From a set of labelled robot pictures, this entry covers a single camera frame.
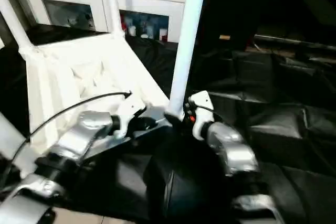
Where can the white plastic table top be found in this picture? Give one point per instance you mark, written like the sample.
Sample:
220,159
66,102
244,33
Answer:
73,72

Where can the small orange label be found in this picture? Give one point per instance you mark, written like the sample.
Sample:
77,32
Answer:
224,37

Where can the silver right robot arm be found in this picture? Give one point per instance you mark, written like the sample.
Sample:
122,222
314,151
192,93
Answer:
231,148

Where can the white plastic table leg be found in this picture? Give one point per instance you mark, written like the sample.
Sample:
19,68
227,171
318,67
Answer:
113,3
16,22
13,142
186,35

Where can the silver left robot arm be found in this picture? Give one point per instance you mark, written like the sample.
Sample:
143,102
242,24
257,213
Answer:
79,137

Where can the black plastic mat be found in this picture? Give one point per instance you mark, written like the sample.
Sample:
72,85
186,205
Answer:
273,114

